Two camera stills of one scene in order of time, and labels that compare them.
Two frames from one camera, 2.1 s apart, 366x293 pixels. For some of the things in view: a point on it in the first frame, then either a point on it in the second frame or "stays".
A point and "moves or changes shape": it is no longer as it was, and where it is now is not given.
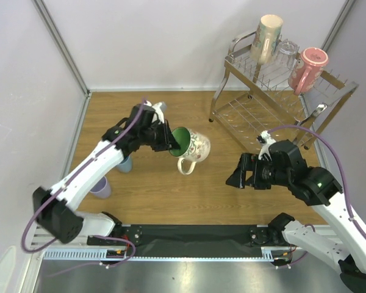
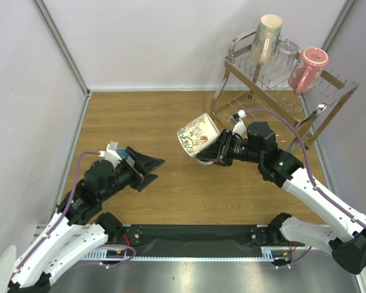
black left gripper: [168, 138] -> [144, 163]
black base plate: [183, 240] stays
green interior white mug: [194, 147] moves or changes shape
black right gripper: [251, 171] -> [226, 148]
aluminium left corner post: [67, 52] stays
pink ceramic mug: [306, 71] stays
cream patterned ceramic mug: [266, 36] stays
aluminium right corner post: [338, 23] stays
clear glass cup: [287, 54] stays
